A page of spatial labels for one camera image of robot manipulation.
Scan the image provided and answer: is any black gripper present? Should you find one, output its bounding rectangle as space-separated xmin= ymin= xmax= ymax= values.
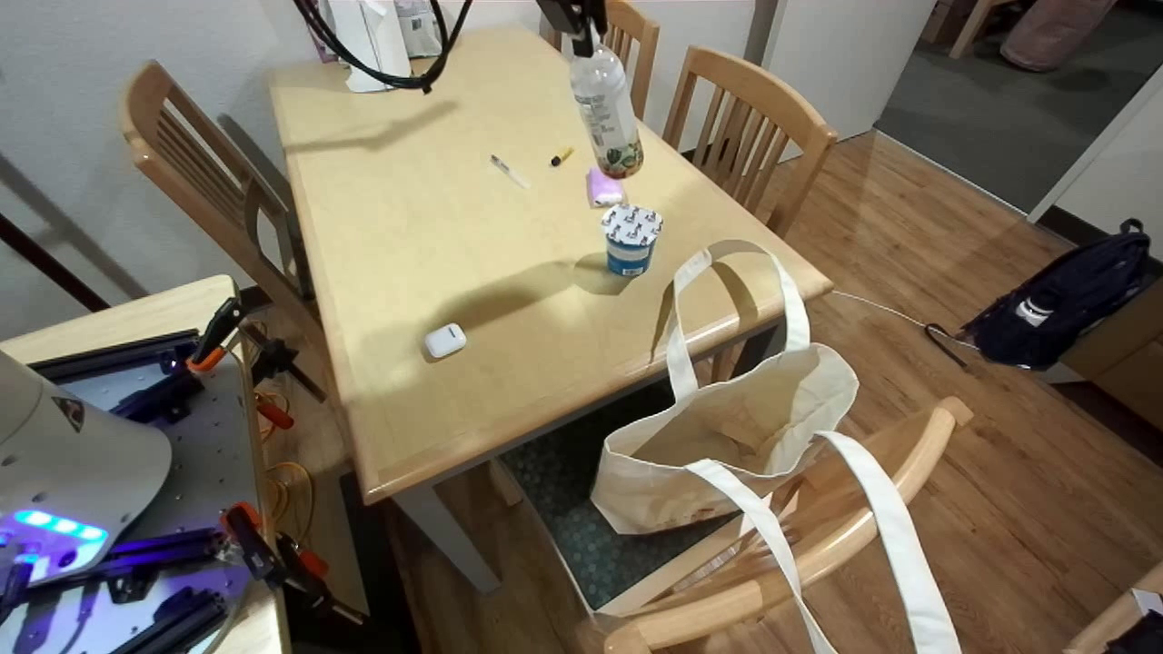
xmin=539 ymin=0 xmax=608 ymax=53

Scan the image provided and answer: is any clear plastic bottle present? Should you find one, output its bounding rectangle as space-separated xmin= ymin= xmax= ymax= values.
xmin=570 ymin=47 xmax=642 ymax=179

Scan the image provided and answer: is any wooden chair at left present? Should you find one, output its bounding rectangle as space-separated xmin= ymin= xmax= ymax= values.
xmin=121 ymin=61 xmax=319 ymax=328

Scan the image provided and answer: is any thin metal pen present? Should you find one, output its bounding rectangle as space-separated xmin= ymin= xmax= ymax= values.
xmin=490 ymin=153 xmax=525 ymax=188

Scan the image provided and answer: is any purple cylindrical tube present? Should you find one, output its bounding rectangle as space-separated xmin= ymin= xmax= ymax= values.
xmin=585 ymin=168 xmax=626 ymax=206

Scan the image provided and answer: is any dark blue backpack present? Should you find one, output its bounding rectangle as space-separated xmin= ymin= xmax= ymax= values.
xmin=961 ymin=217 xmax=1153 ymax=372

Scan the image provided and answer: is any cream canvas tote bag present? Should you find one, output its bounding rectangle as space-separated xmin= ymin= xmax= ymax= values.
xmin=588 ymin=235 xmax=965 ymax=654

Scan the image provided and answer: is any wooden chair far end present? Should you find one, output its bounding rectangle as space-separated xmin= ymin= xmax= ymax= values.
xmin=608 ymin=0 xmax=662 ymax=116

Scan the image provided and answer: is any wooden chair holding bag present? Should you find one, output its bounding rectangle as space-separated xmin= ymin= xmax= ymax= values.
xmin=493 ymin=397 xmax=970 ymax=654

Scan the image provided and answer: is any wooden chair far right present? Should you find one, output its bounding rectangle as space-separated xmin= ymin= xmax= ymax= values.
xmin=662 ymin=47 xmax=834 ymax=235

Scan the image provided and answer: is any side table with tools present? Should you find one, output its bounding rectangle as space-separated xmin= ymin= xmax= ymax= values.
xmin=0 ymin=277 xmax=371 ymax=654

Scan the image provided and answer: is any small black yellow item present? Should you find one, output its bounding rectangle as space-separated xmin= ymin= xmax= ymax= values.
xmin=547 ymin=150 xmax=575 ymax=168

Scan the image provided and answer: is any white blue yogurt cup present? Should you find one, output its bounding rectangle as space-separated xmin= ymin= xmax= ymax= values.
xmin=604 ymin=202 xmax=662 ymax=277

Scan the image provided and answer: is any small white earbuds case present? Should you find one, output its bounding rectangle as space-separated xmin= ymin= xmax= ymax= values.
xmin=420 ymin=323 xmax=465 ymax=361

